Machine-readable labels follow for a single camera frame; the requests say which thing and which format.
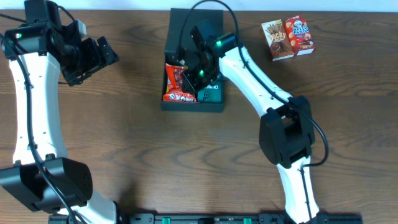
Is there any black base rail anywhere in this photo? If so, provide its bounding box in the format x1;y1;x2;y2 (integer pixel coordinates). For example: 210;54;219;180
48;212;364;224

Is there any black gift box with lid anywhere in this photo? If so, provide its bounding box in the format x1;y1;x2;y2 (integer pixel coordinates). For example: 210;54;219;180
160;8;226;113

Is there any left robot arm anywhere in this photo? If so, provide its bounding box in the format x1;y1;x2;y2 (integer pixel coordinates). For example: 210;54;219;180
1;0;123;223

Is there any teal Chunkies box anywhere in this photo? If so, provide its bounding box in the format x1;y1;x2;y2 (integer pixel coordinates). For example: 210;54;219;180
197;79;223;103

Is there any red Hacks candy bag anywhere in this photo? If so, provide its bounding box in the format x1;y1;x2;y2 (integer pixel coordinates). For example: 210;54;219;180
163;63;197;103

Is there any red Hello Panda box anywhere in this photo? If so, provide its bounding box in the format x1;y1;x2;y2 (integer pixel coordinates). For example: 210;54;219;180
284;15;316;56

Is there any brown Pocky box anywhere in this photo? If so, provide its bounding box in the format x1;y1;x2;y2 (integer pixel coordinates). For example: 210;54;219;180
261;19;294;61

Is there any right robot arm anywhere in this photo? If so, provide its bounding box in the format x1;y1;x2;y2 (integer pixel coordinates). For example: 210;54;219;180
182;22;319;223

